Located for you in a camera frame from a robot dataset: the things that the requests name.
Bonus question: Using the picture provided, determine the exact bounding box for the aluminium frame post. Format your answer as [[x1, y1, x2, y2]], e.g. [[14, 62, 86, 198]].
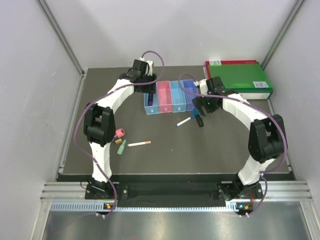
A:
[[261, 0, 306, 70], [36, 0, 85, 76]]

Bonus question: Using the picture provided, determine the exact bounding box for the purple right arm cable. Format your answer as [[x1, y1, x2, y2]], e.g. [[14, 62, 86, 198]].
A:
[[178, 73, 288, 218]]

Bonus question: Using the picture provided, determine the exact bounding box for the green ring binder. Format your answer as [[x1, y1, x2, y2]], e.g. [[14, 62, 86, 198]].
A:
[[206, 62, 274, 101]]

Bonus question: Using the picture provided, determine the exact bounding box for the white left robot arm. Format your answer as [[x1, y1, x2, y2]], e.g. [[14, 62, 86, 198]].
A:
[[83, 57, 194, 199]]

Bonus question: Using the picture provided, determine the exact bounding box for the purple drawer box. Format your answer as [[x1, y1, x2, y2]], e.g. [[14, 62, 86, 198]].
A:
[[182, 79, 199, 112]]

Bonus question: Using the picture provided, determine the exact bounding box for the pink drawer box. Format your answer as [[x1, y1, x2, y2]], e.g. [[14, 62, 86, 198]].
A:
[[156, 81, 173, 113]]

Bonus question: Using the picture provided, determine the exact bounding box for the left aluminium rail bar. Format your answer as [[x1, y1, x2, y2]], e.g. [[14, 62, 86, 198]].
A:
[[40, 182, 88, 202]]

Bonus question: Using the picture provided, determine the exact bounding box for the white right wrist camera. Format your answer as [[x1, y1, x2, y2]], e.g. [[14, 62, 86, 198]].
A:
[[193, 79, 208, 95]]

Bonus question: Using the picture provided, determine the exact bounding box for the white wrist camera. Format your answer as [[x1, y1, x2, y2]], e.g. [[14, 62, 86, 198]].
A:
[[139, 57, 154, 76], [193, 79, 208, 95]]

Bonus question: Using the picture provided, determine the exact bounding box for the purple cap black highlighter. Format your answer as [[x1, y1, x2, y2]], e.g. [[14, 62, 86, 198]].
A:
[[147, 93, 154, 107]]

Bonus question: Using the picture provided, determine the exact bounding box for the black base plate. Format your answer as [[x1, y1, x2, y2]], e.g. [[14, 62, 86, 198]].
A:
[[84, 181, 264, 201]]

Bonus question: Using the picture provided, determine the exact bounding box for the left aluminium frame post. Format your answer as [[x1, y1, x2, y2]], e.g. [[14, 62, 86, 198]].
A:
[[36, 0, 85, 76]]

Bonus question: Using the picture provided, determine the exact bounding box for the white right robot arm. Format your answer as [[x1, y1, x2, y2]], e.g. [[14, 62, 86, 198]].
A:
[[192, 76, 286, 201]]

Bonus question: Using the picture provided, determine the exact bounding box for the white blue marker pen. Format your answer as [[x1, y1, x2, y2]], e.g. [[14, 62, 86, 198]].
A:
[[176, 115, 195, 127]]

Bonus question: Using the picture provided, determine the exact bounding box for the light blue drawer box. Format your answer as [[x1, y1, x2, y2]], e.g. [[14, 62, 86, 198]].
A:
[[143, 93, 160, 115]]

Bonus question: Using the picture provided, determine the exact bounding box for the sky blue drawer box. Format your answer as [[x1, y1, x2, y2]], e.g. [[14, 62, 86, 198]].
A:
[[170, 81, 187, 113]]

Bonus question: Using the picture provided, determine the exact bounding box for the white orange pen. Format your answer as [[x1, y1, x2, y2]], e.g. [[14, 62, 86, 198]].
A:
[[127, 140, 152, 147]]

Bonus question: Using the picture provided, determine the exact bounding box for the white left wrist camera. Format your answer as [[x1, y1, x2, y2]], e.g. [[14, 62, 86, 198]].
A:
[[139, 57, 154, 76]]

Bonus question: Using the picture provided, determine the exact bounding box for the grey slotted cable duct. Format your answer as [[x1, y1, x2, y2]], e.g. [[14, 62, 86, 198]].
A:
[[49, 201, 251, 213]]

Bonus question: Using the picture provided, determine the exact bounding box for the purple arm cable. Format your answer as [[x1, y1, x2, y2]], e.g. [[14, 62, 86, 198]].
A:
[[73, 50, 166, 218], [178, 73, 288, 218]]

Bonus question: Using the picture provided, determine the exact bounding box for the pink cap pen tube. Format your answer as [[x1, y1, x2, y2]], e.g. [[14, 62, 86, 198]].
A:
[[113, 128, 125, 141]]

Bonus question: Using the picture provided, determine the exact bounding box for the small yellow block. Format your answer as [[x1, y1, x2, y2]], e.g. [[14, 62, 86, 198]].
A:
[[114, 138, 122, 145]]

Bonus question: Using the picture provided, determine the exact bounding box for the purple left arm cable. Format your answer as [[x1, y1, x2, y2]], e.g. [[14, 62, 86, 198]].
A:
[[73, 50, 166, 218]]

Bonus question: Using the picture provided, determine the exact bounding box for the blue cap black highlighter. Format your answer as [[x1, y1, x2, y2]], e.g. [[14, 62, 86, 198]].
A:
[[193, 114, 204, 128]]

